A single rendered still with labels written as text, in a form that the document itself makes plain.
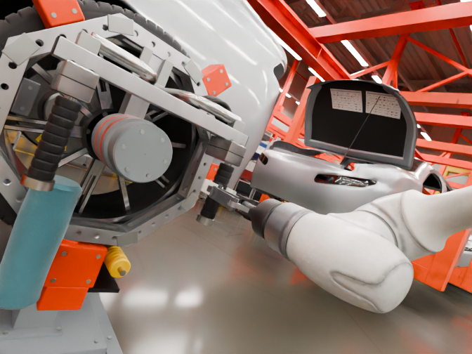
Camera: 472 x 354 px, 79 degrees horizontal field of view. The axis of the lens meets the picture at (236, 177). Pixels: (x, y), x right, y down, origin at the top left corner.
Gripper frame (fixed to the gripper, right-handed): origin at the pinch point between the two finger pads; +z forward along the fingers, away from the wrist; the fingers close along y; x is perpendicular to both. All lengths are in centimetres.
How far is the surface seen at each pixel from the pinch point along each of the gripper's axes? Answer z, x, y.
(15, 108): 76, -3, -38
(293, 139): 291, 97, 343
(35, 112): 79, -2, -32
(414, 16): 124, 250, 269
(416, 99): 116, 182, 340
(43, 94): 79, 5, -32
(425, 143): 157, 185, 533
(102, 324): 57, -75, 14
